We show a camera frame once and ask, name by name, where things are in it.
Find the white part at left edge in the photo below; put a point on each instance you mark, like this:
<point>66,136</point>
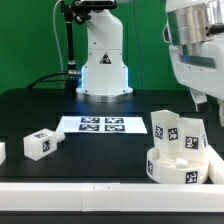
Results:
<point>2,152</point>

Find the paper sheet with tags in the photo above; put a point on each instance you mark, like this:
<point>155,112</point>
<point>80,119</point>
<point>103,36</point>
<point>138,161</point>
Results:
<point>96,124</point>

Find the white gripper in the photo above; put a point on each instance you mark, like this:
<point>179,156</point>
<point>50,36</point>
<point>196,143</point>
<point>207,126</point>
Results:
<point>203,73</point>

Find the white L-shaped fence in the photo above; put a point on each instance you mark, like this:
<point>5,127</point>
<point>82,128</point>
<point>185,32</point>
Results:
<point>116,197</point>

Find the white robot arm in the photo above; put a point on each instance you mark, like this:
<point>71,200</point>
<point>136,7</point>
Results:
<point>194,32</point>

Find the white round stool seat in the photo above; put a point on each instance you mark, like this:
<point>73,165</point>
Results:
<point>190,168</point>

